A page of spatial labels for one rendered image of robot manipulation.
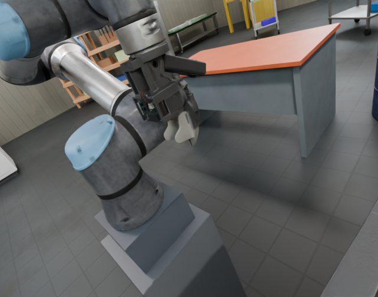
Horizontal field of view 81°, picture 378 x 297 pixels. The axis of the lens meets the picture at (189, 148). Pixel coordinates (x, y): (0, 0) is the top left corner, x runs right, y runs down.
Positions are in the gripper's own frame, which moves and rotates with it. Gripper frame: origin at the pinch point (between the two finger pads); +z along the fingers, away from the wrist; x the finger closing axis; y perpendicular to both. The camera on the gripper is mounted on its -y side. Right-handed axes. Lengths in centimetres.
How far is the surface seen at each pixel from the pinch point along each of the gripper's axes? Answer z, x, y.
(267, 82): 40, -52, -120
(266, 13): 74, -375, -723
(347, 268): 7.2, 31.1, 8.7
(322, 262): 102, 11, -40
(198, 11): 5, -731, -810
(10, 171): 93, -412, 67
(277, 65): 25, -38, -112
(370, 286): 7.2, 33.4, 9.6
